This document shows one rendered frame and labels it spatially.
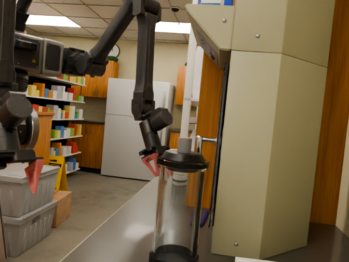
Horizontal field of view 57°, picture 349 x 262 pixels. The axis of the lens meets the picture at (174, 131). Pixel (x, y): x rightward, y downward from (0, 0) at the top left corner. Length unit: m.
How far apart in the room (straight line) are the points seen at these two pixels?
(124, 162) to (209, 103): 4.89
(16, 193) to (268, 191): 2.32
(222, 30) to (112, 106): 5.26
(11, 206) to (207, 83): 2.13
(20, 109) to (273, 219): 0.63
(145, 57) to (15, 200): 1.96
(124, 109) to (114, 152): 0.81
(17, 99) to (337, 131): 0.95
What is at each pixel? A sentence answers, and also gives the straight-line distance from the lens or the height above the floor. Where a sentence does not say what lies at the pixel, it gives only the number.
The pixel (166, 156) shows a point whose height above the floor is 1.17.
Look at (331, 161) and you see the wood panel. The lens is 1.18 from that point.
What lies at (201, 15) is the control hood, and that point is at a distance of 0.78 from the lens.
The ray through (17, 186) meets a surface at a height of 0.58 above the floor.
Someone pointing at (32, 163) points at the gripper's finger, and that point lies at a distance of 0.86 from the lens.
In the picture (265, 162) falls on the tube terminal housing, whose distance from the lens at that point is 0.76.
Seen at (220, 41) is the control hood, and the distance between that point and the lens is 0.76.
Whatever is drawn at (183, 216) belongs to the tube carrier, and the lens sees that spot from 0.64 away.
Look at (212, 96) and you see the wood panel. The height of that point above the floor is 1.33.
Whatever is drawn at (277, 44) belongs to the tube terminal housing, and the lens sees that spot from 0.77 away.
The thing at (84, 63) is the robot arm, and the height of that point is 1.43.
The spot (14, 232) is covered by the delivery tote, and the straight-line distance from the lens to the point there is 2.93.
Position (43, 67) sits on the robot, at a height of 1.40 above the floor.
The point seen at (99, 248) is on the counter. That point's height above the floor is 0.94.
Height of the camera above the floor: 1.26
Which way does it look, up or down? 3 degrees down
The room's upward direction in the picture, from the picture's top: 5 degrees clockwise
